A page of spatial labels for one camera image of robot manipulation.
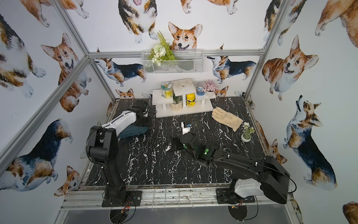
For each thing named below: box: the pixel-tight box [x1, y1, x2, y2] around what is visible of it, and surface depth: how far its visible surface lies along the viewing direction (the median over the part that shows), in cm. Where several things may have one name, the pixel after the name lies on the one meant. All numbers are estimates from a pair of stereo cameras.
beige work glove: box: [211, 106, 244, 133], surface depth 109 cm
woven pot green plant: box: [171, 93, 183, 112], surface depth 112 cm
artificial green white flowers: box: [147, 30, 178, 67], surface depth 82 cm
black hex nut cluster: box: [170, 143, 180, 156], surface depth 91 cm
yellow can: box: [185, 92, 196, 107], surface depth 112 cm
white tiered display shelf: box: [151, 78, 217, 119], surface depth 111 cm
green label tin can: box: [160, 82, 173, 99], surface depth 99 cm
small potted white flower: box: [240, 121, 255, 143], surface depth 94 cm
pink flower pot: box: [202, 79, 219, 98], surface depth 97 cm
